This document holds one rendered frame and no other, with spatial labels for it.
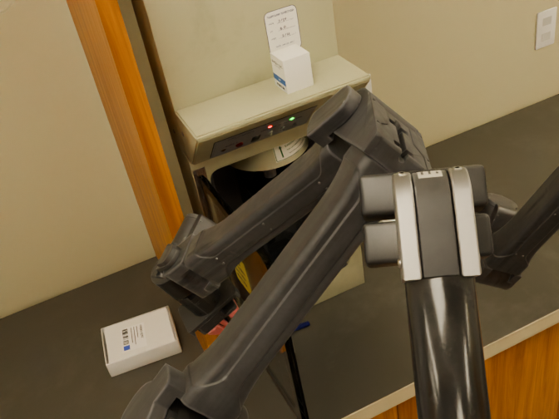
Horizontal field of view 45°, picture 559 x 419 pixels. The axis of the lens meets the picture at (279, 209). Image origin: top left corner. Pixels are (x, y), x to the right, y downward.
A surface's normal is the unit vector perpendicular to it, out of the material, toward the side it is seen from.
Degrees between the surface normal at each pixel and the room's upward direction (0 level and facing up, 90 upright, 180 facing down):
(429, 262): 44
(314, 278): 73
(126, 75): 90
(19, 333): 0
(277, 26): 90
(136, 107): 90
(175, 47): 90
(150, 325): 0
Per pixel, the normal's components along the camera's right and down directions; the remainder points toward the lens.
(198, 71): 0.41, 0.48
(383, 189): -0.16, -0.15
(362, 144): -0.78, -0.53
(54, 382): -0.16, -0.80
